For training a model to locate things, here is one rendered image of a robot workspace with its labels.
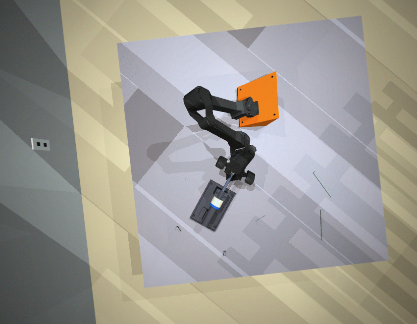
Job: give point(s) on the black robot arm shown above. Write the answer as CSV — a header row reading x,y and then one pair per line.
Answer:
x,y
200,98

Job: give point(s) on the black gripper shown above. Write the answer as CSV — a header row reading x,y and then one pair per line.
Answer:
x,y
222,162

